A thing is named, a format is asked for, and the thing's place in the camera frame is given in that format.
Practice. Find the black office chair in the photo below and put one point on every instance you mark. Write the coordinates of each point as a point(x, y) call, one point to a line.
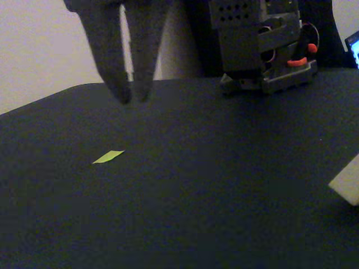
point(326, 33)

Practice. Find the dark desk mat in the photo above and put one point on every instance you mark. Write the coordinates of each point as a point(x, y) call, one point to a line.
point(179, 182)

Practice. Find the grey SO-100 robot arm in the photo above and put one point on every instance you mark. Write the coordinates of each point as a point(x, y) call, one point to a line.
point(241, 42)

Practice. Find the white plastic block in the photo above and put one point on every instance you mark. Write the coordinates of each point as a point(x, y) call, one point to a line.
point(347, 182)

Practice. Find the yellow-green tape strip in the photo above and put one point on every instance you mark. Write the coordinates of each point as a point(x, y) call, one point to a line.
point(108, 157)

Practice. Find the black and orange clamp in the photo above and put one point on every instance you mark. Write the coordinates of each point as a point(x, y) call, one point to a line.
point(297, 62)

